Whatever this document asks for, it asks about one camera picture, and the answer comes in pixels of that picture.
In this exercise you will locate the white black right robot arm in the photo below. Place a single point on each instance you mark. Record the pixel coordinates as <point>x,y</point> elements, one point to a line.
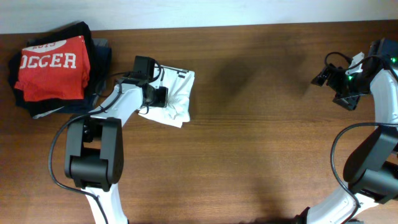
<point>368,179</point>

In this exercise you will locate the dark navy folded garment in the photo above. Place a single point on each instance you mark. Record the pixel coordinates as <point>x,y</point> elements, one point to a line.
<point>104,54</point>

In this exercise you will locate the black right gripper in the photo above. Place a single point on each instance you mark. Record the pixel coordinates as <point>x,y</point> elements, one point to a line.
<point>345,101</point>

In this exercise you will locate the red soccer folded shirt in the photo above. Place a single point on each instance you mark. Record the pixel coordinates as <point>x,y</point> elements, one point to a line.
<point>57,70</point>

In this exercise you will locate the white t-shirt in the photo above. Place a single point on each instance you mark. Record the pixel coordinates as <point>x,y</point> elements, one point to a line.
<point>179,83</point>

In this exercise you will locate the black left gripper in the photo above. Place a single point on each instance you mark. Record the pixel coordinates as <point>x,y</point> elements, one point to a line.
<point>158,97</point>

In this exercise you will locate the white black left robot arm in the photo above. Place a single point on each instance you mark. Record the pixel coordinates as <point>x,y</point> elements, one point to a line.
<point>94,156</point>

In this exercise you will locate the black folded shirt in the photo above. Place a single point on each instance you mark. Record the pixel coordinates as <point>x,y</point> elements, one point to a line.
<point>43,108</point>

